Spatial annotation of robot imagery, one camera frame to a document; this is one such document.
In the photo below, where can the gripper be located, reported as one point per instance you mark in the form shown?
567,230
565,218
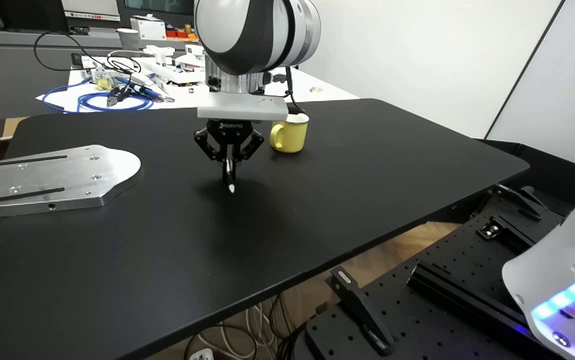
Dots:
231,131

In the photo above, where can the black pen with white tip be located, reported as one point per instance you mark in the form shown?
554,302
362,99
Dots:
230,180

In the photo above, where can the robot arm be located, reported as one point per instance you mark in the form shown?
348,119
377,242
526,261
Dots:
247,35

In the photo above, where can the white paper cup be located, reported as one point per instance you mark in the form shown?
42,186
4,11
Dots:
127,39

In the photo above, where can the yellow mug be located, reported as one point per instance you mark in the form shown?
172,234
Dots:
292,136

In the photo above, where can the heap of white plastic parts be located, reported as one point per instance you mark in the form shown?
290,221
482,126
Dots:
172,67

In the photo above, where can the row of coloured blocks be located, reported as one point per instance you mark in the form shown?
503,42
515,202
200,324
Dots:
180,33

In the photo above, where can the black pliers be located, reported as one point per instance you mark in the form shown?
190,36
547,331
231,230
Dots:
116,95

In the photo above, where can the white box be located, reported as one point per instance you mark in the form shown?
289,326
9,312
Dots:
148,29

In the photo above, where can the monitor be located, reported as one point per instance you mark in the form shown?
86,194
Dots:
160,5

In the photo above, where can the aluminium mounting plate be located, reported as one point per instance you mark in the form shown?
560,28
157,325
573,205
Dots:
52,177

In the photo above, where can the black clamp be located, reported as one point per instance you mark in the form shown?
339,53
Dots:
517,200
362,307

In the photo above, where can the white power strip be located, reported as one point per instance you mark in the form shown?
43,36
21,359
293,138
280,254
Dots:
201,355

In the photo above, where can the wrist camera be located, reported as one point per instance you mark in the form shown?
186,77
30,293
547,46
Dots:
240,107

